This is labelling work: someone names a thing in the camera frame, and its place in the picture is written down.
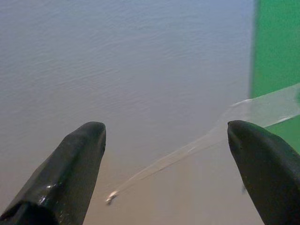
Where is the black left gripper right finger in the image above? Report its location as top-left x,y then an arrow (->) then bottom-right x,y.
227,120 -> 300,225

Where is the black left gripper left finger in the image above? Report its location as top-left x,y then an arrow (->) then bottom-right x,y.
0,121 -> 107,225

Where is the long clear tape strip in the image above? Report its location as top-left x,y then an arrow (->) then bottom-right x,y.
105,82 -> 300,206

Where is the green wall sheet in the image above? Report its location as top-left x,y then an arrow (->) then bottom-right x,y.
249,0 -> 300,155

